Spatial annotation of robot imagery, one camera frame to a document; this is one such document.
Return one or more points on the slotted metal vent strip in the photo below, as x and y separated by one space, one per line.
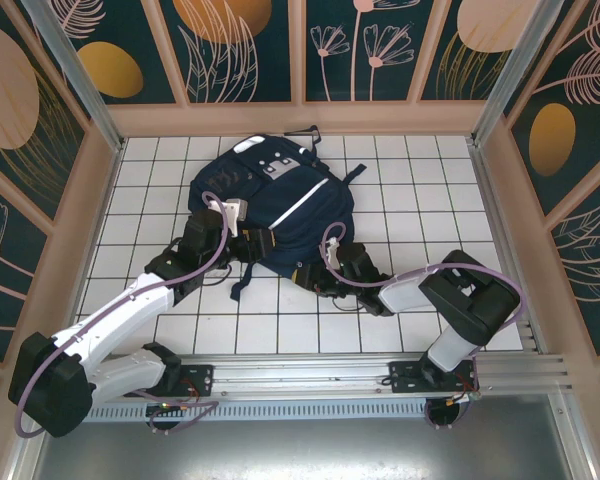
300 411

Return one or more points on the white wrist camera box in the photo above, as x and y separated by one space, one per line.
235 215
331 245

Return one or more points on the navy blue backpack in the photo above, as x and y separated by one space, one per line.
300 200

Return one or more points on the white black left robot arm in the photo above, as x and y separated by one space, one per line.
130 310

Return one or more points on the small circuit board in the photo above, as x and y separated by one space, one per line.
464 398
172 407

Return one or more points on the aluminium corner post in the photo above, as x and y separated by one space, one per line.
80 75
509 75

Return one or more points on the aluminium side rail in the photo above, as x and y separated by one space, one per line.
492 200
106 200

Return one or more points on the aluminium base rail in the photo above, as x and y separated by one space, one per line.
300 370

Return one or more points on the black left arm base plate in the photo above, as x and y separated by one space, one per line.
200 376

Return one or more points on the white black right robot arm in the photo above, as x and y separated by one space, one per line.
470 295

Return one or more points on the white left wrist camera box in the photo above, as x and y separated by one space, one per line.
235 215

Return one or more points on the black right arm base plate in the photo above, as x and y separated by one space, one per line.
405 377

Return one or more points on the brushed metal bottom panel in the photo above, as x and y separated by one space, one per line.
300 450

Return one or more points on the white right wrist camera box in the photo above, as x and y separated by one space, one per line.
331 245

